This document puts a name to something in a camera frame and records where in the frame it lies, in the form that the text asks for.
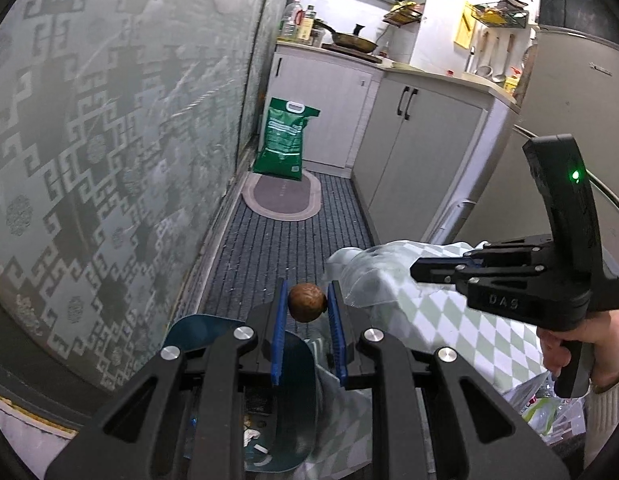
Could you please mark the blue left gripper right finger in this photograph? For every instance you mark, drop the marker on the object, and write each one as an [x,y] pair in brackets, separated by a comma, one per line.
[337,335]

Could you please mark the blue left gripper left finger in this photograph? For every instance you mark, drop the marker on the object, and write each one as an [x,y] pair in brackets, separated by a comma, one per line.
[278,323]

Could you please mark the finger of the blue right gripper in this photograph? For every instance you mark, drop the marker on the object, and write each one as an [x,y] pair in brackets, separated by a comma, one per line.
[452,263]

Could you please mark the brown bread roll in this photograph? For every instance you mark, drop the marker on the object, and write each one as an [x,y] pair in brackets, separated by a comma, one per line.
[306,302]

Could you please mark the white tissue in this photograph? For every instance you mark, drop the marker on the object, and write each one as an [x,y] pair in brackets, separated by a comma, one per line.
[250,434]

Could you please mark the white knit sleeve forearm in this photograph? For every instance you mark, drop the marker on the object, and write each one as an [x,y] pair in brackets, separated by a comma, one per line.
[602,418]

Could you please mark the teal plastic trash bin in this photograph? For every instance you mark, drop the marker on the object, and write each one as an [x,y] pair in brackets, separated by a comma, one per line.
[285,414]

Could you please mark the white kitchen cabinet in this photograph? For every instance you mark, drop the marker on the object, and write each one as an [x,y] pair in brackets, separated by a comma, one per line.
[419,147]

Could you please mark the person's right hand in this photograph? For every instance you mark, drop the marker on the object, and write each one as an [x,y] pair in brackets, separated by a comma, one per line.
[601,332]

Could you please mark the green white checkered tablecloth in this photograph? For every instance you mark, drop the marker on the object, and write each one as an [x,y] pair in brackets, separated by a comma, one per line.
[424,317]

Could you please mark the striped grey floor rug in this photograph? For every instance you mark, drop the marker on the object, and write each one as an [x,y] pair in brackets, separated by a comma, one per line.
[255,251]

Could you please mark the oval grey pink mat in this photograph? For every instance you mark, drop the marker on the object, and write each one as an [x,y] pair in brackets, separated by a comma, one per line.
[283,199]

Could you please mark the green rice bag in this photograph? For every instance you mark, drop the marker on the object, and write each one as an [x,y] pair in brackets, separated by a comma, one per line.
[281,154]

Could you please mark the hanging utensil rack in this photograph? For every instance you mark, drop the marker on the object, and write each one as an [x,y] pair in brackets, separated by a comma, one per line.
[504,14]

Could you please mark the frying pan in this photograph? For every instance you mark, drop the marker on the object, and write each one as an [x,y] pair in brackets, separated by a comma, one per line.
[349,41]

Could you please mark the oil bottle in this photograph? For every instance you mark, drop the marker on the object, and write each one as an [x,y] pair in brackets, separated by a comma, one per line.
[305,25]

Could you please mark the black microwave oven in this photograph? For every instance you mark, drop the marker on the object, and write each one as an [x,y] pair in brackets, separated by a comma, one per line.
[592,17]

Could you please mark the patterned frosted sliding door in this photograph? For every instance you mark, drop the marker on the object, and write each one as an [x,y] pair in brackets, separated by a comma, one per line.
[120,123]

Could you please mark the wall spice rack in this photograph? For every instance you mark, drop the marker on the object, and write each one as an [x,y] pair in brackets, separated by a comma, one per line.
[404,13]

